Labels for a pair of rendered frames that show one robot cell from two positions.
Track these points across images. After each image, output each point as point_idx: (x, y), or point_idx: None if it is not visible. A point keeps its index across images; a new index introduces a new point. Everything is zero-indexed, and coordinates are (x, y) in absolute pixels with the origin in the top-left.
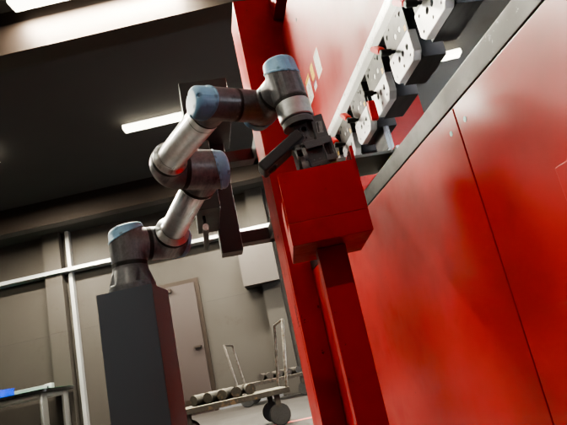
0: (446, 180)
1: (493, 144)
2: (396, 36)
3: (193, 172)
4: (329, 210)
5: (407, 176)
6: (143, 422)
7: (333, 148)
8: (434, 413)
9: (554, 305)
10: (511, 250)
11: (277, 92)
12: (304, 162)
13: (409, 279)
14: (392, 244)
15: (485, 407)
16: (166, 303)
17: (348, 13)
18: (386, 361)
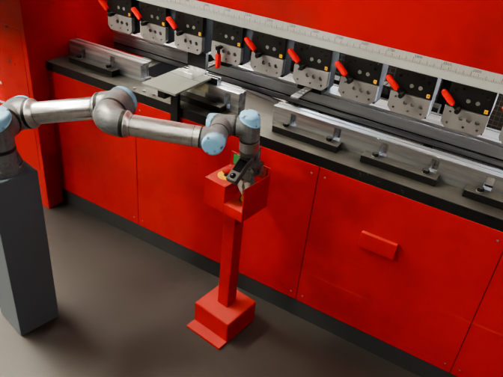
0: (294, 181)
1: (334, 197)
2: (269, 49)
3: None
4: (256, 202)
5: (260, 152)
6: (31, 261)
7: (263, 169)
8: (209, 232)
9: (327, 250)
10: (317, 227)
11: (251, 139)
12: (253, 180)
13: None
14: (218, 160)
15: (260, 250)
16: None
17: None
18: (165, 190)
